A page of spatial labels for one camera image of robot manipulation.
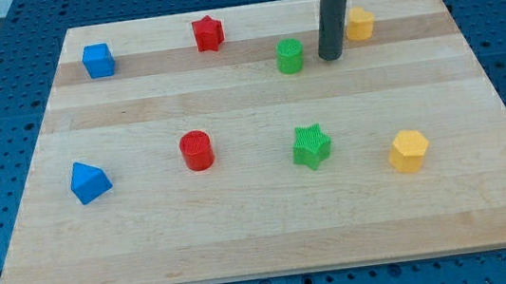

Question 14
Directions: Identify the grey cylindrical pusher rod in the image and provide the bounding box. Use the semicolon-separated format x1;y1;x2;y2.
318;0;347;62

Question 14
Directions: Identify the green cylinder block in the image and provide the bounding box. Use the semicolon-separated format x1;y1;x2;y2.
275;38;304;75

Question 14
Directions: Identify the red star block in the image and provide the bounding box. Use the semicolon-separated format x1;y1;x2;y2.
191;15;225;52

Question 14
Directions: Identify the green star block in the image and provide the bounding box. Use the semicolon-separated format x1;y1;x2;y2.
292;123;331;170

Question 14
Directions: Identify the yellow heart block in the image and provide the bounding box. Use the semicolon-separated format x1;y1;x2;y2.
347;7;376;41

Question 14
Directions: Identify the yellow hexagon block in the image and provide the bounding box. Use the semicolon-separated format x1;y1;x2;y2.
388;129;429;174

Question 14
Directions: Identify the red cylinder block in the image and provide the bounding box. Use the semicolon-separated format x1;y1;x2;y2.
178;130;215;171

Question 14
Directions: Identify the wooden board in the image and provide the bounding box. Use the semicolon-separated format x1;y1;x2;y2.
0;0;506;284

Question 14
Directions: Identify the blue cube block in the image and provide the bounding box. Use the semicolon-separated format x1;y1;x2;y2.
82;43;115;79

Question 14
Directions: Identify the blue triangle block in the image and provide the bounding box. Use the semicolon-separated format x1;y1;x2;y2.
70;162;113;205

